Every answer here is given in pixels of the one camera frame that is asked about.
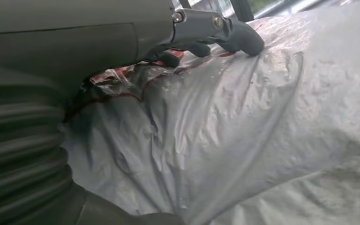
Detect grey plastic mailer package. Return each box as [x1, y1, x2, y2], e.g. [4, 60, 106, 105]
[59, 0, 360, 225]

